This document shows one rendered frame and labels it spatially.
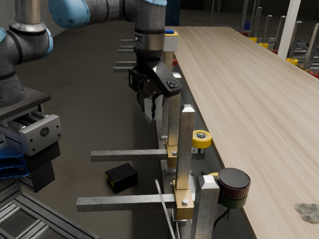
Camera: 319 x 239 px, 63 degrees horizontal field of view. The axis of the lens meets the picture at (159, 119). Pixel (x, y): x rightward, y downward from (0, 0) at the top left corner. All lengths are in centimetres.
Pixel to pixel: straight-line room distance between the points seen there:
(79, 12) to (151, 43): 18
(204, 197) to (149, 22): 40
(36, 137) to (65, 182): 130
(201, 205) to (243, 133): 59
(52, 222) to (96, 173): 71
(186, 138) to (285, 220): 32
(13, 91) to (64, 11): 48
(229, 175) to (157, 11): 39
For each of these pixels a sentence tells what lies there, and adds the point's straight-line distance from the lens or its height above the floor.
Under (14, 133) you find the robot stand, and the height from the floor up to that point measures 97.
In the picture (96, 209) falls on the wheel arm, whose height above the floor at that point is 83.
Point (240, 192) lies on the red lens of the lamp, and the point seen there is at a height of 110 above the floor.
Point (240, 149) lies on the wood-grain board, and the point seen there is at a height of 90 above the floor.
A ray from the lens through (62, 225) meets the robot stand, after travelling 163.
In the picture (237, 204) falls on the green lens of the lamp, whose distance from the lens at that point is 52.
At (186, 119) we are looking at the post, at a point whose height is 110.
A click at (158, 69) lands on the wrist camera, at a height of 123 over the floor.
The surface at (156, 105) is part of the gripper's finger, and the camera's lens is 73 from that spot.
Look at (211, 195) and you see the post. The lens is 51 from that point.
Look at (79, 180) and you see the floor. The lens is 221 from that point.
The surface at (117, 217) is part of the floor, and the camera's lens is 190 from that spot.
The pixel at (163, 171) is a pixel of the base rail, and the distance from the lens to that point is 114.
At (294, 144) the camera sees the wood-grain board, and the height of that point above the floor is 90.
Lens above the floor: 143
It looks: 29 degrees down
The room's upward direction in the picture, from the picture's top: 1 degrees clockwise
